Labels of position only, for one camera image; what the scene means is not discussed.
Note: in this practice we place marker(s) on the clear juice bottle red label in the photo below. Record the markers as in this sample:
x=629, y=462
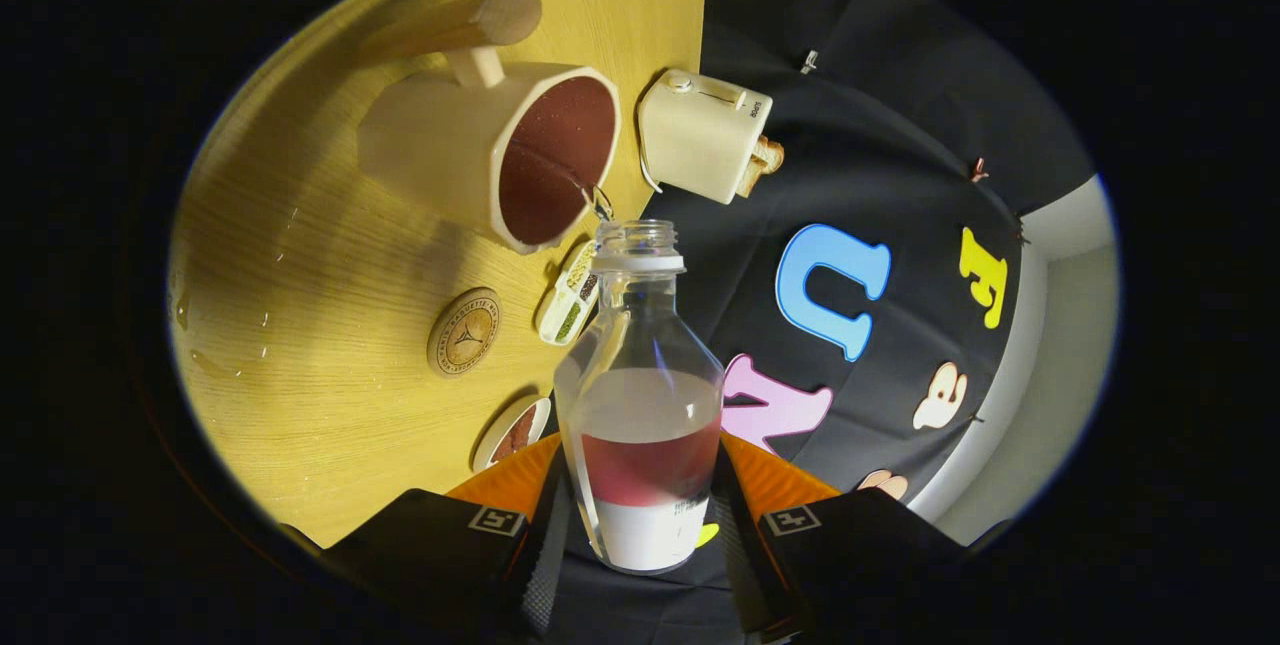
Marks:
x=640, y=405

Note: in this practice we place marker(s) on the wooden table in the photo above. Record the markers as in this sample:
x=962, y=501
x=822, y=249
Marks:
x=330, y=385

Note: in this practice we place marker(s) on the round cork coaster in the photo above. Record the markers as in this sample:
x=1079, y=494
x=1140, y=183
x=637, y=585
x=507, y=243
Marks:
x=464, y=332

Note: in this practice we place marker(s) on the cream toaster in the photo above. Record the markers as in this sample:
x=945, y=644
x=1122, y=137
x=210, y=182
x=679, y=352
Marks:
x=700, y=140

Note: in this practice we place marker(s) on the white plate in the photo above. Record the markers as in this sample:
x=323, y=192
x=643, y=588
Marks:
x=495, y=445

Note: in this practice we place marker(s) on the toast slice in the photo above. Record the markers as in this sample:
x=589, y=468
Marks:
x=770, y=155
x=750, y=180

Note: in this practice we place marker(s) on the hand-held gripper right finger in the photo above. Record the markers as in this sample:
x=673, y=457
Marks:
x=745, y=565

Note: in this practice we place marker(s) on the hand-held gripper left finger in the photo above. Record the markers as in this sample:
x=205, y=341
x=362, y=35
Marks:
x=535, y=565

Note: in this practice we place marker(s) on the silver clip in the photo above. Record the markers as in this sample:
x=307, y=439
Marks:
x=809, y=60

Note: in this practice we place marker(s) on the white divided seed dish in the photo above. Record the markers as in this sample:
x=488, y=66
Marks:
x=568, y=310

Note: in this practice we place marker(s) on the red meat patty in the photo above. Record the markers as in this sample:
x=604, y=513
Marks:
x=518, y=433

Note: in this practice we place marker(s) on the pink clip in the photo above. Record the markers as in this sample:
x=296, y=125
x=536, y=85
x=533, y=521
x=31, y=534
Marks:
x=978, y=169

